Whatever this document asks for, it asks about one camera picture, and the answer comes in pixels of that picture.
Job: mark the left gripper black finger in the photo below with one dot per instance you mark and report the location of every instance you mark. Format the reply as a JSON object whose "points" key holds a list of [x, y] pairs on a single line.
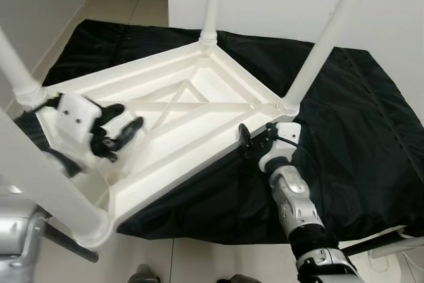
{"points": [[114, 112], [129, 130]]}

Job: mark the white plastic children table top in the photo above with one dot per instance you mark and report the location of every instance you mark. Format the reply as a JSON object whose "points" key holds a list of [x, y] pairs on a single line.
{"points": [[192, 91]]}

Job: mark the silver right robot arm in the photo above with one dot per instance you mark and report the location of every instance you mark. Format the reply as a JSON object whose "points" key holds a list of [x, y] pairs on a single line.
{"points": [[295, 203]]}

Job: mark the black table cloth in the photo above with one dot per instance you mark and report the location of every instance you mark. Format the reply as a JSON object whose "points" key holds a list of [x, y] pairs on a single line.
{"points": [[358, 130]]}

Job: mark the grey right robot foot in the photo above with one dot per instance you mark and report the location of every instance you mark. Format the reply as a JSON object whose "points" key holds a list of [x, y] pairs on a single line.
{"points": [[240, 279]]}

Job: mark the grey robot foot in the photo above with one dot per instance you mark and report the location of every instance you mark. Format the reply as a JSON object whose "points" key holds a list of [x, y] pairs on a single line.
{"points": [[240, 279], [144, 275]]}

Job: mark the grey left robot foot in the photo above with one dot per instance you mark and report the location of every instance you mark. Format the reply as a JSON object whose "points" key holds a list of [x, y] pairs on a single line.
{"points": [[144, 275]]}

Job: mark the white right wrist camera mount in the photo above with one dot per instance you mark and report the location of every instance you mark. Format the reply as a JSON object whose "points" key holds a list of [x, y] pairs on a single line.
{"points": [[286, 134]]}

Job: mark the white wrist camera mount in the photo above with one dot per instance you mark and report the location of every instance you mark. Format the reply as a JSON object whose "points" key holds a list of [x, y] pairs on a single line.
{"points": [[76, 117], [286, 134]]}

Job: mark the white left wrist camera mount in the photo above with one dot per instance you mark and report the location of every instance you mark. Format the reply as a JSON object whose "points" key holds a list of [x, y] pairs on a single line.
{"points": [[76, 117]]}

